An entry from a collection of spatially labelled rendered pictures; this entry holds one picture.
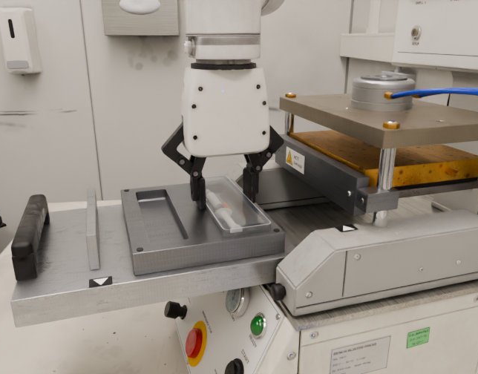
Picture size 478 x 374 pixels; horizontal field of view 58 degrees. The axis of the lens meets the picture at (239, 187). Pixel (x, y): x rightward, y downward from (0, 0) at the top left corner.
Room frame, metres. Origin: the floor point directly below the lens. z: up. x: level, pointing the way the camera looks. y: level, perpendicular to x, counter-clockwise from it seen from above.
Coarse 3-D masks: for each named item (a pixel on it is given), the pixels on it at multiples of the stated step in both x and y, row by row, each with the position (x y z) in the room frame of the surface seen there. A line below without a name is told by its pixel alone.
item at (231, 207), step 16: (224, 176) 0.61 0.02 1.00; (208, 192) 0.54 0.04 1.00; (224, 192) 0.54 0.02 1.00; (240, 192) 0.54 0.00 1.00; (224, 208) 0.48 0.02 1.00; (240, 208) 0.48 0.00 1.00; (256, 208) 0.48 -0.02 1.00; (224, 224) 0.43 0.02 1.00; (240, 224) 0.43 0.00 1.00; (256, 224) 0.43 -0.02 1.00
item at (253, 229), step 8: (216, 176) 0.61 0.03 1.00; (208, 208) 0.48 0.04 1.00; (264, 216) 0.46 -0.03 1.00; (216, 224) 0.45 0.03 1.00; (264, 224) 0.43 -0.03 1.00; (224, 232) 0.42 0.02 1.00; (232, 232) 0.42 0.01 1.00; (240, 232) 0.42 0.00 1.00; (248, 232) 0.43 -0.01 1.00; (256, 232) 0.43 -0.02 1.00
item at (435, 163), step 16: (320, 144) 0.58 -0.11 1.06; (336, 144) 0.58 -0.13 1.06; (352, 144) 0.58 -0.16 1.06; (368, 144) 0.57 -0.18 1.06; (352, 160) 0.50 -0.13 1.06; (368, 160) 0.50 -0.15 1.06; (400, 160) 0.50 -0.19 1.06; (416, 160) 0.50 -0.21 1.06; (432, 160) 0.50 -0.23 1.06; (448, 160) 0.50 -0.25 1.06; (464, 160) 0.50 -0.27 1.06; (368, 176) 0.46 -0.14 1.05; (400, 176) 0.47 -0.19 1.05; (416, 176) 0.48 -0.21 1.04; (432, 176) 0.49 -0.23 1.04; (448, 176) 0.50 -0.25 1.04; (464, 176) 0.50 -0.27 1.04; (400, 192) 0.47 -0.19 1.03; (416, 192) 0.48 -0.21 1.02; (432, 192) 0.49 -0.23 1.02
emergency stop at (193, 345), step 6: (192, 330) 0.51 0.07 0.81; (198, 330) 0.50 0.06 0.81; (192, 336) 0.50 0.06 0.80; (198, 336) 0.49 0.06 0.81; (186, 342) 0.51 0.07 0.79; (192, 342) 0.50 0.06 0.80; (198, 342) 0.49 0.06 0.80; (186, 348) 0.50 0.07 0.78; (192, 348) 0.49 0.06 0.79; (198, 348) 0.48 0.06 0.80; (192, 354) 0.48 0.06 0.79
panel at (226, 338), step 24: (264, 288) 0.43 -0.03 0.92; (192, 312) 0.56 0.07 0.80; (216, 312) 0.50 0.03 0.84; (264, 312) 0.41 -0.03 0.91; (216, 336) 0.47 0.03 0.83; (240, 336) 0.42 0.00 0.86; (264, 336) 0.39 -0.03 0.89; (192, 360) 0.49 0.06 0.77; (216, 360) 0.44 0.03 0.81; (240, 360) 0.40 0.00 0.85
